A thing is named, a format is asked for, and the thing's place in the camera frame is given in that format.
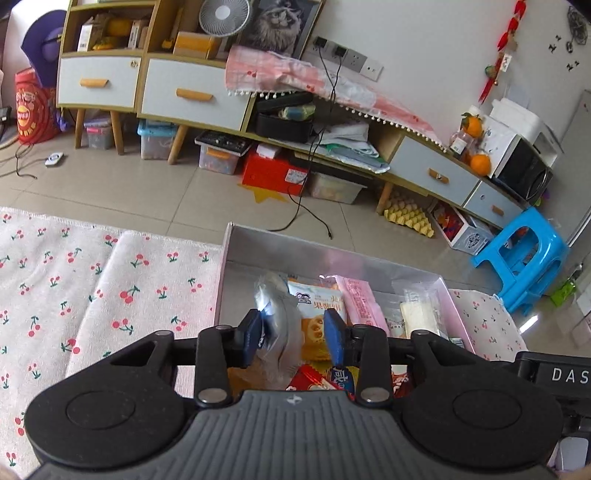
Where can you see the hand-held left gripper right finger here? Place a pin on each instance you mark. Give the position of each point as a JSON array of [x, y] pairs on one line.
[[334, 337]]

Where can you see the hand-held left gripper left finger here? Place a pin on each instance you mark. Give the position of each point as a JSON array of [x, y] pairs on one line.
[[251, 337]]

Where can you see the orange white biscuit packet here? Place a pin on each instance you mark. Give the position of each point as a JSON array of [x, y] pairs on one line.
[[316, 330]]

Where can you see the silver snack packet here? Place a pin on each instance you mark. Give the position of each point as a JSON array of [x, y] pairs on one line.
[[281, 323]]

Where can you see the pink snack packet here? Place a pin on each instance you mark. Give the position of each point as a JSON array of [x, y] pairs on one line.
[[364, 304]]

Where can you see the red white snack packet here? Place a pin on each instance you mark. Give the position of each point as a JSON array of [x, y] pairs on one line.
[[400, 381]]

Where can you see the pink cardboard box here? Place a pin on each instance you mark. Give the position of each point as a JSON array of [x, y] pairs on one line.
[[323, 258]]

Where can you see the clear packet with white bar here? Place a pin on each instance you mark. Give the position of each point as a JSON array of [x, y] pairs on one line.
[[418, 314]]

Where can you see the green packet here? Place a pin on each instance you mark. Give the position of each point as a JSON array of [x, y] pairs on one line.
[[563, 290]]

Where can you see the yellow egg tray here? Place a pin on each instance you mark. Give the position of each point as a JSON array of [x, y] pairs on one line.
[[411, 217]]

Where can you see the low wooden stand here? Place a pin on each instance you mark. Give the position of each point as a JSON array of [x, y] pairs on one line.
[[384, 198]]

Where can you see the clear bin with white lid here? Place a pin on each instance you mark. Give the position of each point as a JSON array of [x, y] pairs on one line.
[[334, 189]]

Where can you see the blue plastic stool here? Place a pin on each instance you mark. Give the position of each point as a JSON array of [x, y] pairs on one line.
[[531, 221]]

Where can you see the red cardboard box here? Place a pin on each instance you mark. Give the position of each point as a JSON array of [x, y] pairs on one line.
[[263, 175]]

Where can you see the white printed toy box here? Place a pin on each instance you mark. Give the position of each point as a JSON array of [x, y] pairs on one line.
[[466, 235]]

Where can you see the clear bin with black lid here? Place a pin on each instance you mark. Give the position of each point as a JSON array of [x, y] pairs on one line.
[[217, 164]]

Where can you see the stack of papers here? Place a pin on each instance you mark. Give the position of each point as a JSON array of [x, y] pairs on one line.
[[351, 152]]

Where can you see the cherry print white blanket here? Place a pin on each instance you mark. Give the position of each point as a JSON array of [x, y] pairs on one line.
[[69, 300]]

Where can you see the small white box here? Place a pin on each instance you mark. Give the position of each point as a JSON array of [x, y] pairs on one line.
[[268, 151]]

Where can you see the small grey drawer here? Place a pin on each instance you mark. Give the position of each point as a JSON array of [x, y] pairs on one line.
[[480, 198]]

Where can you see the large grey drawer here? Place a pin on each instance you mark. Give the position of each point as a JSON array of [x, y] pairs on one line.
[[415, 159]]

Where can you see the wide wooden cabinet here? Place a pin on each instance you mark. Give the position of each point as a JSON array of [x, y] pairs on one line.
[[178, 145]]

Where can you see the black and white microwave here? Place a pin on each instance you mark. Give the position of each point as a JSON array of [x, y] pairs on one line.
[[521, 170]]

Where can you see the black case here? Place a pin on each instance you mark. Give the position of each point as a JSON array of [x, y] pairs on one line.
[[277, 129]]

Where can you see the grey door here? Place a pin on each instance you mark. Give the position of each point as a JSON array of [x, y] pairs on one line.
[[581, 161]]

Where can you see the clear bin with blue lid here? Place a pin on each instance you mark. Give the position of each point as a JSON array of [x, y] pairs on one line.
[[154, 145]]

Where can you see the green yellow pouch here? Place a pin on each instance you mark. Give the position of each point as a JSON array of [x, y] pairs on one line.
[[295, 112]]

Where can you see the glass jar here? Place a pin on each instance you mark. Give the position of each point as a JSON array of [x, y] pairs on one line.
[[459, 144]]

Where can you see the white printed carton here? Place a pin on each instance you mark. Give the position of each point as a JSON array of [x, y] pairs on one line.
[[549, 138]]

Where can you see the narrow wooden cabinet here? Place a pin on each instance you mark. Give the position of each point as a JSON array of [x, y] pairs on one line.
[[117, 134]]

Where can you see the small clear storage bin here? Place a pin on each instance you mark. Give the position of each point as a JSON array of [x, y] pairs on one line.
[[99, 138]]

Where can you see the white foam box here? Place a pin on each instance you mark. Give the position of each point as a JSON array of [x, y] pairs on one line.
[[512, 115]]

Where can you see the small white floor device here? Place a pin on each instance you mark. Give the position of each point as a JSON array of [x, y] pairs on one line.
[[54, 159]]

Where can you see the wide white drawer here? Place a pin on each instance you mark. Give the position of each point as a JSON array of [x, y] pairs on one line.
[[166, 83]]

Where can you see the pink cherry print cloth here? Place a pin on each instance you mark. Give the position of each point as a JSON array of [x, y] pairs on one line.
[[277, 69]]

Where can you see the yellow cardboard box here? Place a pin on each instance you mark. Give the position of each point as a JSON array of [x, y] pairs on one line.
[[196, 44]]

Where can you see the small white drawer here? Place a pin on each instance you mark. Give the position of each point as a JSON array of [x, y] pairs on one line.
[[106, 74]]

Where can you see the red printed bag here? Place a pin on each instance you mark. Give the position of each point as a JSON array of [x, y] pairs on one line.
[[34, 110]]

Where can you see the cat picture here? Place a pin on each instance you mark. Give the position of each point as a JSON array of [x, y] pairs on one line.
[[277, 23]]

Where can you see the white and orange box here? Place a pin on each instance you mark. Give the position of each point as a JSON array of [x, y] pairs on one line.
[[137, 34]]

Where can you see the white desk fan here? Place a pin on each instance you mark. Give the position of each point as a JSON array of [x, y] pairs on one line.
[[225, 14]]

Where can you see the yellow round object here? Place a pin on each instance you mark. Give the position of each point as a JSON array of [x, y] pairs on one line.
[[118, 27]]

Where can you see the red hanging ornament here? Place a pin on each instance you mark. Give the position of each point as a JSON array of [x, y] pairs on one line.
[[508, 34]]

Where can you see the tall white box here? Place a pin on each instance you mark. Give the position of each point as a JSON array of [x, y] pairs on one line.
[[86, 37]]

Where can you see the purple fabric object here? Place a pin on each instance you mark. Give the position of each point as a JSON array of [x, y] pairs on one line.
[[44, 46]]

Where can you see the white wall socket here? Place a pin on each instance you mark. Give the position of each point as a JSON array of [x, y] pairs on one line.
[[325, 50], [372, 69], [357, 60], [333, 57]]

